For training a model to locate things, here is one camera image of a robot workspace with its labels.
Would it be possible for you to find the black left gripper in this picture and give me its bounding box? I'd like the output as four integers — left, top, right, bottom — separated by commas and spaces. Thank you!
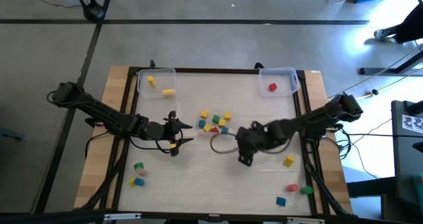
141, 110, 195, 157

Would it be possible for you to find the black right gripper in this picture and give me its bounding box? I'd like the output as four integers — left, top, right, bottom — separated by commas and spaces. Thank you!
235, 120, 278, 168

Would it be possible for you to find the clear plastic bin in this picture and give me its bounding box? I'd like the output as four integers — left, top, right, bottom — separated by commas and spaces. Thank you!
136, 67, 177, 99
258, 67, 301, 98
196, 108, 235, 136

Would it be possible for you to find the black floor strip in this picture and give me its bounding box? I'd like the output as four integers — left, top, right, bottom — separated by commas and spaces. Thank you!
31, 0, 115, 215
0, 18, 370, 26

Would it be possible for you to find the black stand foot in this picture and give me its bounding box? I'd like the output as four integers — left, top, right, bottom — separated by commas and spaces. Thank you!
70, 0, 107, 22

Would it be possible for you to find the black cabinet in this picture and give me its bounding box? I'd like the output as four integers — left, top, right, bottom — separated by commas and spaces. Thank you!
391, 99, 423, 224

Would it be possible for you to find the black desk foot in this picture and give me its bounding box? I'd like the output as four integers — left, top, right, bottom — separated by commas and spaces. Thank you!
358, 50, 423, 76

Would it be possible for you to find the white printed label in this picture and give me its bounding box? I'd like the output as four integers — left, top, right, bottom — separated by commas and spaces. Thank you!
401, 114, 423, 135

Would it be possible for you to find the person's shoe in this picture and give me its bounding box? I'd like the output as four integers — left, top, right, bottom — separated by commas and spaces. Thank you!
373, 25, 398, 43

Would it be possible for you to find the person's leg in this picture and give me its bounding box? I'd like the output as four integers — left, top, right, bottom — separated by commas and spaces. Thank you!
393, 2, 423, 45

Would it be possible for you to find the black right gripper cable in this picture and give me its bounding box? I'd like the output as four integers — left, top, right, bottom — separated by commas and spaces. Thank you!
210, 132, 241, 155

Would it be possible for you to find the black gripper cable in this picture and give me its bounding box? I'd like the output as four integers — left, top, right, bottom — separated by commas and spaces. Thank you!
210, 132, 241, 155
128, 128, 183, 155

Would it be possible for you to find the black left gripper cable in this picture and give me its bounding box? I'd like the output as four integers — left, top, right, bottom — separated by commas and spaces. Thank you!
128, 128, 183, 155

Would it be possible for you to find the black table frame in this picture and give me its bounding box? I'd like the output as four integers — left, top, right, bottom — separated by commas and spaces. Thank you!
110, 66, 333, 217

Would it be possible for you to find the silver metal bracket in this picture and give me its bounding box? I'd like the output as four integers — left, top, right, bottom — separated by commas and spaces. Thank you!
286, 217, 327, 224
103, 212, 142, 221

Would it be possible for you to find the black cable bundle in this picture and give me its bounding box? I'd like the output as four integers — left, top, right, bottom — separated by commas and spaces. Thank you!
81, 131, 133, 212
303, 141, 353, 217

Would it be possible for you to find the yellow cable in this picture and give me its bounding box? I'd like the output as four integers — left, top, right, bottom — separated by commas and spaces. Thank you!
356, 65, 423, 101

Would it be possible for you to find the black frame rail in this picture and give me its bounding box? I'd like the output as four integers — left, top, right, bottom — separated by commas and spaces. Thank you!
0, 209, 423, 224

